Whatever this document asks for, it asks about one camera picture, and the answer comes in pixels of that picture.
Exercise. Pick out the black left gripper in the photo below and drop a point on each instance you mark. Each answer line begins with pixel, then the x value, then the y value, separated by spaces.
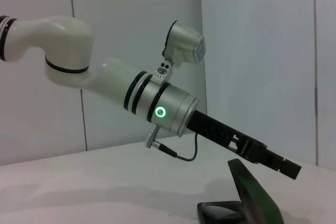
pixel 215 132

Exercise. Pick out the green glasses case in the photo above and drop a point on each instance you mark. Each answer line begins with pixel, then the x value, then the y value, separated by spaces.
pixel 252 190

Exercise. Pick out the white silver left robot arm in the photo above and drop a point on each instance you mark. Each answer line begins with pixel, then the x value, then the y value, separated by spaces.
pixel 65 40

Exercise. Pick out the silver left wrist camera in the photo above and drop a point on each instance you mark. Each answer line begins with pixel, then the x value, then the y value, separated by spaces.
pixel 183 43

